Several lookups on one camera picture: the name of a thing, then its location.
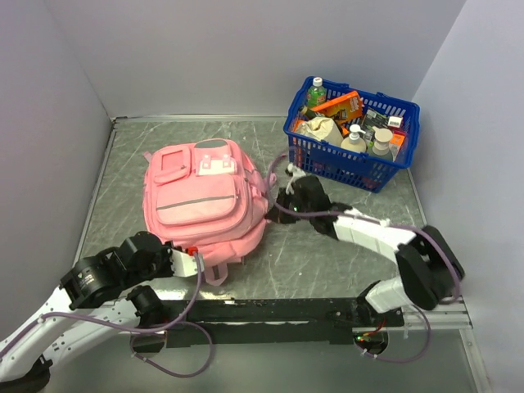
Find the blue plastic basket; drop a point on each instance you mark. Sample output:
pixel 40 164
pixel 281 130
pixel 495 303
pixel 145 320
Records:
pixel 355 169

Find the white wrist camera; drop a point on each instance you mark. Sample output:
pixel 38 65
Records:
pixel 186 262
pixel 294 173

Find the white pump soap bottle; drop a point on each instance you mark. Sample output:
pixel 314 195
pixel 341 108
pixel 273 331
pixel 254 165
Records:
pixel 354 142

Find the orange box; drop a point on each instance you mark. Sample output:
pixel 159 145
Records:
pixel 342 109

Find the green drink bottle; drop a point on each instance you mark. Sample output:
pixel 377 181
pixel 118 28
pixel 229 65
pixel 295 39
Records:
pixel 317 93

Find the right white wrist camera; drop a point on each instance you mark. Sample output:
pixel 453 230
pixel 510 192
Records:
pixel 294 173

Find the dark green packet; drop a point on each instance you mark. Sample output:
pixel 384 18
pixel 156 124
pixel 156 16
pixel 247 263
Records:
pixel 372 119

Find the grey pump bottle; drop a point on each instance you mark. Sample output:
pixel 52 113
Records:
pixel 380 148

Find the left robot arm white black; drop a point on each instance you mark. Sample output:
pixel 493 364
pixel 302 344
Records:
pixel 101 295

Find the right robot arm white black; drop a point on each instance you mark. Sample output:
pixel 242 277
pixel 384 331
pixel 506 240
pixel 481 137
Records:
pixel 429 274

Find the beige crumpled bag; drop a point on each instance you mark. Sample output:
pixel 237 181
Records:
pixel 320 129

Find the pink student backpack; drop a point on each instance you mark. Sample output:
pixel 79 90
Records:
pixel 210 195

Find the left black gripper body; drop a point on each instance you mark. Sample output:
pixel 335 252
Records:
pixel 160 266

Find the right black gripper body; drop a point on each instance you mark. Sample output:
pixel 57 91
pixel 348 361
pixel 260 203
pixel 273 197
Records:
pixel 293 202

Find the small orange packet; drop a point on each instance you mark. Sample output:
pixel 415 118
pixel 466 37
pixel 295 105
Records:
pixel 396 143

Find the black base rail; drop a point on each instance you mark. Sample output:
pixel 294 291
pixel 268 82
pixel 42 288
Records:
pixel 334 320

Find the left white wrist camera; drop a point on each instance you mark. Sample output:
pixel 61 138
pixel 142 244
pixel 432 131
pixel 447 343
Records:
pixel 186 262

